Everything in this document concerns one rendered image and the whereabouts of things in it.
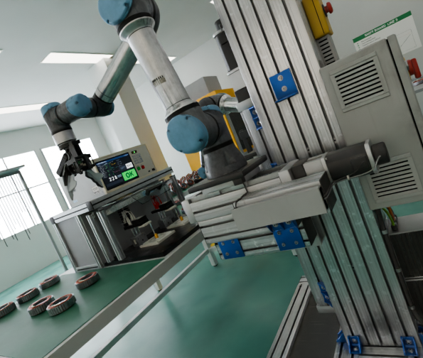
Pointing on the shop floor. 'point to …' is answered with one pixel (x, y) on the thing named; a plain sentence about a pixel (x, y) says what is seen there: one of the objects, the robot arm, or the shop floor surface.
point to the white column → (130, 117)
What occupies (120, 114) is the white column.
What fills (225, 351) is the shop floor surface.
